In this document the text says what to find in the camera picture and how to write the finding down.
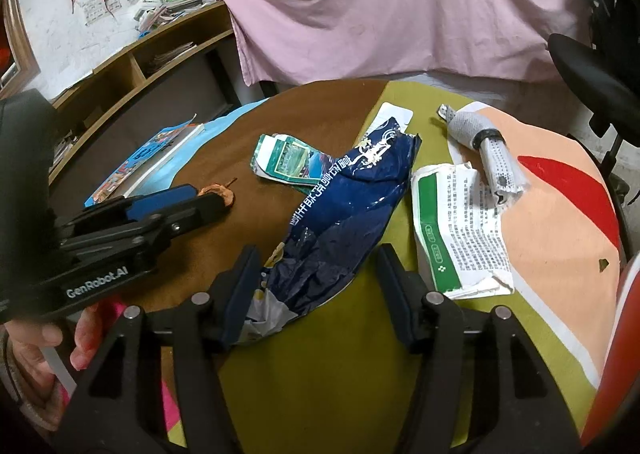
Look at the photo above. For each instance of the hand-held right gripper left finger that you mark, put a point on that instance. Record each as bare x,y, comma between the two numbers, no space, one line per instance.
240,294

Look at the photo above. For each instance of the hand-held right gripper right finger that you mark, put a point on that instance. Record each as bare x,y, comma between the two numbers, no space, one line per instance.
400,299

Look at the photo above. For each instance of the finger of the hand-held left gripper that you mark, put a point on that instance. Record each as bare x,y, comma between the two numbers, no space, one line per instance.
160,198
195,214

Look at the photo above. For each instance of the dark blue snack bag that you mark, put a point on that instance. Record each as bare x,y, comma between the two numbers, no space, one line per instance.
345,204

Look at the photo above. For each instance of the red basin with white rim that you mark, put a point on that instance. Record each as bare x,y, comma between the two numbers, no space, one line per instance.
620,359

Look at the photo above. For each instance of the person's left hand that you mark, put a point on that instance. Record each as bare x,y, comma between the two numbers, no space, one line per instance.
30,349

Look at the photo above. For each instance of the colourful cover book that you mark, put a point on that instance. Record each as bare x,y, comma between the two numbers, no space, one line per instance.
145,159

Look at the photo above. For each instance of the white green flattened paper box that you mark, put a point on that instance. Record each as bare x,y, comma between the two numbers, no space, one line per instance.
465,234

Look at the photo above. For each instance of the green white packet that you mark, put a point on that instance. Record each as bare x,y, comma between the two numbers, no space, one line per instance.
290,159

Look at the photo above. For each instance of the colourful patchwork blanket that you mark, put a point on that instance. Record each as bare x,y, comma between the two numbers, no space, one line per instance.
320,384

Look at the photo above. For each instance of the wooden shelf desk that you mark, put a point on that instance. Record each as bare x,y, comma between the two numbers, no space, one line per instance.
125,69

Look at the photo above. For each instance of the stack of papers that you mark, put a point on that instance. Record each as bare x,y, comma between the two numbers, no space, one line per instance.
170,57

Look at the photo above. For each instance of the crumpled grey tube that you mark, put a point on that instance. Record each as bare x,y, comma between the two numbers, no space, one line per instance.
480,139

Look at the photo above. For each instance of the white plastic packet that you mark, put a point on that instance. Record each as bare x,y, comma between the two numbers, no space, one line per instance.
387,112

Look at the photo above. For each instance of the pile of books and boxes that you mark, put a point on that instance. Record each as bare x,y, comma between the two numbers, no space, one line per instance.
170,9

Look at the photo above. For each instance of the pink bed sheet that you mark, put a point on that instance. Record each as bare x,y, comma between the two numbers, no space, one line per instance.
390,9

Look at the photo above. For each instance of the black office chair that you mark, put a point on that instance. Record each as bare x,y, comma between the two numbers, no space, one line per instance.
585,64

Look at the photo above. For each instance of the wooden frame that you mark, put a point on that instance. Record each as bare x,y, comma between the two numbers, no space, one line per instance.
20,49

